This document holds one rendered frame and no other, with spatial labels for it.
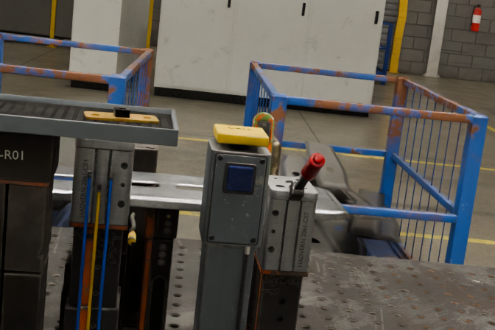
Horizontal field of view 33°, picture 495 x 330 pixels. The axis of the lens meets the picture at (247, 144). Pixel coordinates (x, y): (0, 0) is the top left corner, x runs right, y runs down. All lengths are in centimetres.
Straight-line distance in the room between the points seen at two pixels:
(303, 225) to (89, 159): 30
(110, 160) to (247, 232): 23
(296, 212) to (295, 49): 798
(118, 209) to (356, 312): 75
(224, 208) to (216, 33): 809
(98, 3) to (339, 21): 259
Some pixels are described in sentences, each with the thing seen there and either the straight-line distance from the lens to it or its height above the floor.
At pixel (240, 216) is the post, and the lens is 97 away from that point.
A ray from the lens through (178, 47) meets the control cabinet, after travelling 904.
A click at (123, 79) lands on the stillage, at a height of 94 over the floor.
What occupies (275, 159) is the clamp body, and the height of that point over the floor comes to 103.
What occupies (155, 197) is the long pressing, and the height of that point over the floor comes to 100.
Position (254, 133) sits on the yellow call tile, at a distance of 97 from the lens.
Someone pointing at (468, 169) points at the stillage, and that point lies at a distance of 317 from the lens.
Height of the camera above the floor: 133
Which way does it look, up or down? 11 degrees down
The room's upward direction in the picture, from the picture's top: 7 degrees clockwise
